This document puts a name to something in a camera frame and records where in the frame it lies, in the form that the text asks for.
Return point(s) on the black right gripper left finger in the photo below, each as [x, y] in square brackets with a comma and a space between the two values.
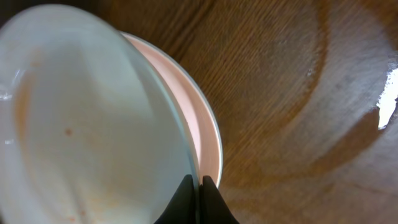
[182, 207]

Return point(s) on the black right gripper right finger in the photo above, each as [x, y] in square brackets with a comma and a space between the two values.
[213, 209]

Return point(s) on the white plate with brown smear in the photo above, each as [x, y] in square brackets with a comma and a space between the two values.
[194, 105]

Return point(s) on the white plate with orange sauce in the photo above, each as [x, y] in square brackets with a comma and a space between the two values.
[90, 131]

